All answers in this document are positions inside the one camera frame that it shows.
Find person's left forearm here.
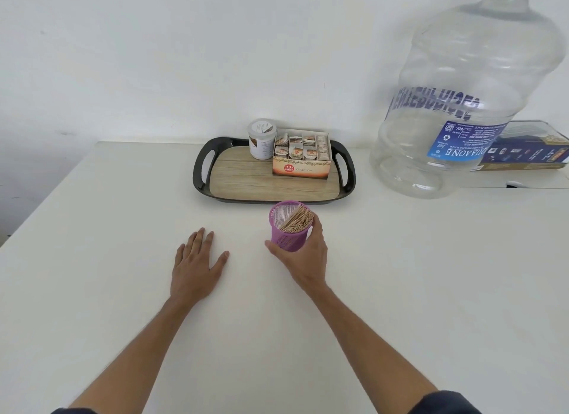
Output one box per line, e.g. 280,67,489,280
67,295,210,414

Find white jar with lid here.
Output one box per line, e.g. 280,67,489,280
247,118,277,161

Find flat blue cardboard box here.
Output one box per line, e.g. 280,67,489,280
477,120,569,172

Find person's right hand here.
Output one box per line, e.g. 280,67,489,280
265,214,329,295

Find row of tea bag sachets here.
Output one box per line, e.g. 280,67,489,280
274,133,330,161

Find black tray with wood base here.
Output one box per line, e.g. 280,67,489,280
192,136,357,204

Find person's left hand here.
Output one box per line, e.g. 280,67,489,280
170,227,230,303

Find dark right sleeve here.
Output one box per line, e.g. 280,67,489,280
405,390,483,414

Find large clear water bottle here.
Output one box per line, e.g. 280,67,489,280
369,0,568,200

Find bundle of wooden toothpicks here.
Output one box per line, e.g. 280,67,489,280
278,204,315,235

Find purple mesh cup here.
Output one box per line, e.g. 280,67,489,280
268,200,315,253

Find person's right forearm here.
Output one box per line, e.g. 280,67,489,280
307,284,442,414

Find open cardboard tea box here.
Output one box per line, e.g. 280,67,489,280
271,128,333,181

